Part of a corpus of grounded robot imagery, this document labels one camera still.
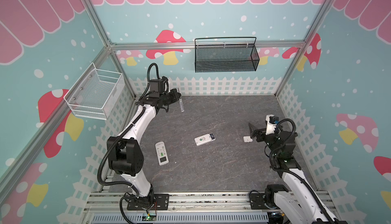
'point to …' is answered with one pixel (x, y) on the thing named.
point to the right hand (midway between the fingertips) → (257, 122)
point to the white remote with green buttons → (162, 154)
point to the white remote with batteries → (204, 139)
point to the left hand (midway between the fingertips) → (181, 96)
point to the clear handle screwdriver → (180, 103)
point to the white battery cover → (247, 139)
